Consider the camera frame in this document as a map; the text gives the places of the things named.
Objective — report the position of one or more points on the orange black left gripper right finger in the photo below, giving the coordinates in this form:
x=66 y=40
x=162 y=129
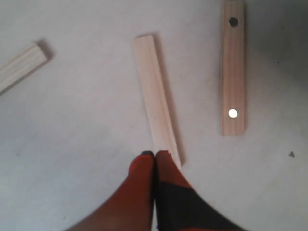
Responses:
x=178 y=205

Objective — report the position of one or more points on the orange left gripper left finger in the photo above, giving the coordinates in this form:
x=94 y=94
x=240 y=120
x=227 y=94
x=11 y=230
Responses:
x=130 y=207

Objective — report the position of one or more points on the wooden stick with holes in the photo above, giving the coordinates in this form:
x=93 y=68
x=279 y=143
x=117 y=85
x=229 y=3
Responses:
x=232 y=68

